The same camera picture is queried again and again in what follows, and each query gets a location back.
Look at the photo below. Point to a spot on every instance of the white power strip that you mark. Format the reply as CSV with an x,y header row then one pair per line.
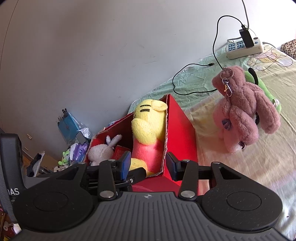
x,y
237,49

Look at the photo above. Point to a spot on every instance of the patterned brown blanket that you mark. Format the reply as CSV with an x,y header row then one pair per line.
x,y
289,48

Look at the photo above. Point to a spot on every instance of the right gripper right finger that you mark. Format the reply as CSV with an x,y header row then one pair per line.
x,y
189,172

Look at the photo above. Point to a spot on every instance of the black charger adapter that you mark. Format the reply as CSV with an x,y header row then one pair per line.
x,y
246,37

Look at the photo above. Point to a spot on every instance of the blue plastic bag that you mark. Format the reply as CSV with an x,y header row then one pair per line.
x,y
71,129

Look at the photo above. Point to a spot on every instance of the yellow tiger plush toy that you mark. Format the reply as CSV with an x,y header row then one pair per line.
x,y
149,132

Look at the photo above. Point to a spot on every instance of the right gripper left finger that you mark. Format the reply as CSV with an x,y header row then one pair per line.
x,y
113,176

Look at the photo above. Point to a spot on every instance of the red cardboard box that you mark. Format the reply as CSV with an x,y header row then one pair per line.
x,y
180,140

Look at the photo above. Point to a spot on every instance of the white plush bunny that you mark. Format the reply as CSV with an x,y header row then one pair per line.
x,y
102,152

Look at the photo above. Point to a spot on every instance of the green bean plush toy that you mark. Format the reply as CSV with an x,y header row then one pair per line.
x,y
251,77

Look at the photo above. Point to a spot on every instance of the green cartoon bed sheet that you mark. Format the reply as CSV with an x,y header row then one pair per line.
x,y
271,159

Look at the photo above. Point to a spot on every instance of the pink plush bear keychain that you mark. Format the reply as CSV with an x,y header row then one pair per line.
x,y
243,109

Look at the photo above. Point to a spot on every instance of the small green figurine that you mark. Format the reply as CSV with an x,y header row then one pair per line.
x,y
65,158

